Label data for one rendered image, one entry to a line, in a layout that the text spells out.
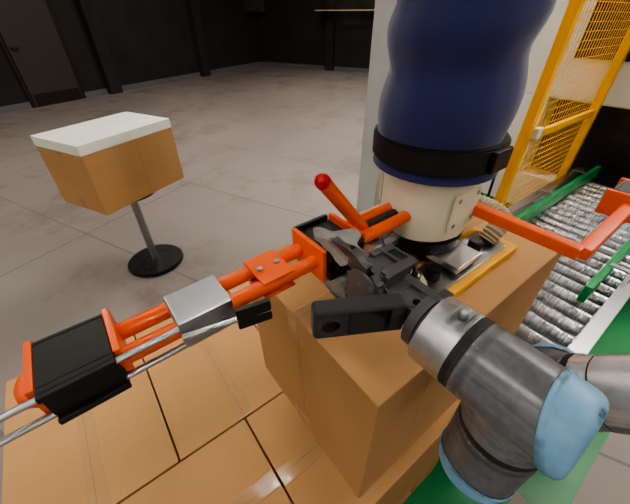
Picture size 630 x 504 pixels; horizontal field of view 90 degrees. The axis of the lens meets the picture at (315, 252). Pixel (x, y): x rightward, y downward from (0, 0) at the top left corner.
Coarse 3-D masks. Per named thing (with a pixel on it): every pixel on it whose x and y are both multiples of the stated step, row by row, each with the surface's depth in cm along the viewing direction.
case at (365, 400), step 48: (528, 240) 73; (288, 288) 62; (480, 288) 61; (528, 288) 68; (288, 336) 64; (384, 336) 52; (288, 384) 79; (336, 384) 52; (384, 384) 46; (432, 384) 57; (336, 432) 62; (384, 432) 52
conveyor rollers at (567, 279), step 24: (576, 192) 222; (600, 192) 225; (552, 216) 198; (576, 216) 196; (600, 216) 195; (576, 240) 177; (624, 240) 175; (576, 264) 158; (600, 264) 158; (624, 264) 158; (552, 288) 145; (576, 288) 145; (600, 288) 145; (528, 312) 132; (552, 312) 132; (576, 312) 133; (528, 336) 124; (552, 336) 125
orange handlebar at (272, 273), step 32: (384, 224) 54; (512, 224) 54; (608, 224) 53; (256, 256) 47; (288, 256) 49; (576, 256) 48; (224, 288) 44; (256, 288) 42; (128, 320) 38; (160, 320) 40
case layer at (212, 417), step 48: (240, 288) 145; (240, 336) 123; (144, 384) 107; (192, 384) 107; (240, 384) 107; (48, 432) 95; (96, 432) 95; (144, 432) 95; (192, 432) 95; (240, 432) 95; (288, 432) 95; (432, 432) 95; (48, 480) 85; (96, 480) 85; (144, 480) 85; (192, 480) 85; (240, 480) 85; (288, 480) 85; (336, 480) 85; (384, 480) 85
